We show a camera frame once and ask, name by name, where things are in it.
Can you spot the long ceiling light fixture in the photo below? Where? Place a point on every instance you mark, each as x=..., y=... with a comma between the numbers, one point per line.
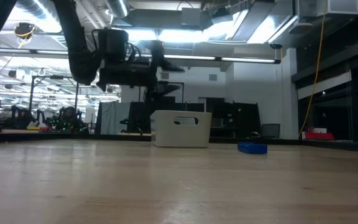
x=222, y=58

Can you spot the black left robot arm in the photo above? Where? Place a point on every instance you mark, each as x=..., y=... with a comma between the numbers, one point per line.
x=76, y=46

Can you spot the black partition panels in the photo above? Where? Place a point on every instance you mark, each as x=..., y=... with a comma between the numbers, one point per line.
x=238, y=118

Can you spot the black metal gantry frame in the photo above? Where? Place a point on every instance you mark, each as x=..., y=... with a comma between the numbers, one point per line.
x=182, y=88
x=31, y=93

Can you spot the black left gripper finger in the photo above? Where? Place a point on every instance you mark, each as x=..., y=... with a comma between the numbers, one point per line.
x=171, y=67
x=166, y=89

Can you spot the white plastic storage bin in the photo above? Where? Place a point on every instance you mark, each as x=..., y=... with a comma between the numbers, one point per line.
x=166, y=133

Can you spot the small black dome object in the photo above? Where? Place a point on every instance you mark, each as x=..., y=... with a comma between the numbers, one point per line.
x=255, y=134

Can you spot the grey cover sheet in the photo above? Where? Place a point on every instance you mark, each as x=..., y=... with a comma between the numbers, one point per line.
x=110, y=118

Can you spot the blue labelled card box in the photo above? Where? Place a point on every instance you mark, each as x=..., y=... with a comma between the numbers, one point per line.
x=253, y=148

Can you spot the background black robot arm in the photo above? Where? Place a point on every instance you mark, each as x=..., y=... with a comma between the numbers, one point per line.
x=20, y=118

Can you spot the person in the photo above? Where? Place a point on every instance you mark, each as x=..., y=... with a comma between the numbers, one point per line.
x=68, y=119

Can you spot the background wooden workbench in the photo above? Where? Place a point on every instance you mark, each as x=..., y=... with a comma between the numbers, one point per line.
x=42, y=137

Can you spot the red white background box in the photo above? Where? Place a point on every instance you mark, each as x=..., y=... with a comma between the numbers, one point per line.
x=319, y=136

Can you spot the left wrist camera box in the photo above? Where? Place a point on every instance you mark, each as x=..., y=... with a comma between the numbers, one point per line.
x=113, y=45

